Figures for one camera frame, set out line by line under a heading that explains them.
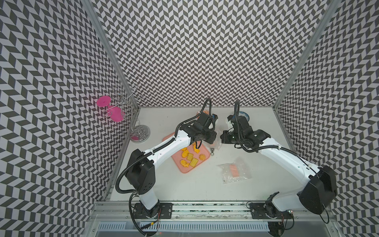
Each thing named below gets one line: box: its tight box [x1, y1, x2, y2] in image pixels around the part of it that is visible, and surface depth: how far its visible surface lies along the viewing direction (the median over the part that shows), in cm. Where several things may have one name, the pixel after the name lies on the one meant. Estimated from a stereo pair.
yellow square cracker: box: [186, 153, 194, 161], surface depth 93 cm
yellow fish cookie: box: [180, 159, 190, 168], surface depth 90 cm
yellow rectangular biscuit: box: [189, 157, 199, 168], surface depth 91 cm
